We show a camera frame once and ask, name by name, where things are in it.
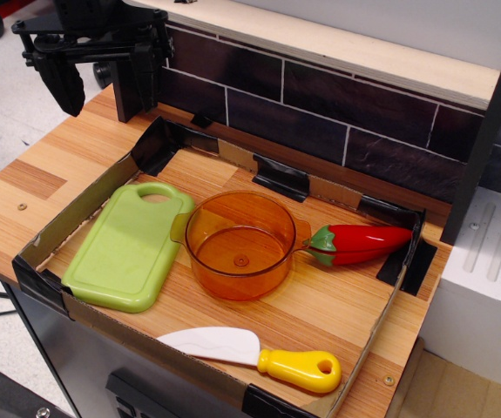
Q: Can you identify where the black shelf post left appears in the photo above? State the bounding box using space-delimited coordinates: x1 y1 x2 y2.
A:
111 61 145 123

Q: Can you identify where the green cutting board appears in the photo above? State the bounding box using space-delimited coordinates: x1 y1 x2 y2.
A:
62 182 195 314

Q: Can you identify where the black shelf post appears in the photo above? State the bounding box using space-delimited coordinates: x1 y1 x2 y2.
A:
440 71 501 246
111 61 145 123

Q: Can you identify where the orange transparent pot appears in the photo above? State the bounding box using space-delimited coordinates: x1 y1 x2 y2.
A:
170 191 311 301

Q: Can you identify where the black shelf post right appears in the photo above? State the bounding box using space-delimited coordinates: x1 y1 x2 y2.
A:
440 71 501 246

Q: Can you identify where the white sink drainboard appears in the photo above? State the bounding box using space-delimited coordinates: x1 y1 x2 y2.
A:
420 188 501 384

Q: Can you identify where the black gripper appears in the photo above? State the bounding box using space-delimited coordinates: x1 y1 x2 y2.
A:
11 1 173 117

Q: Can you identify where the white knife yellow handle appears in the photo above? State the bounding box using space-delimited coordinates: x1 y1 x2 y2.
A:
157 327 342 394

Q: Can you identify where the red toy chili pepper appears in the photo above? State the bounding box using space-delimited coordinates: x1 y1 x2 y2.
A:
304 225 413 266

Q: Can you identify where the light wooden shelf board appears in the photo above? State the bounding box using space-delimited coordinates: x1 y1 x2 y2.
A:
133 0 500 110

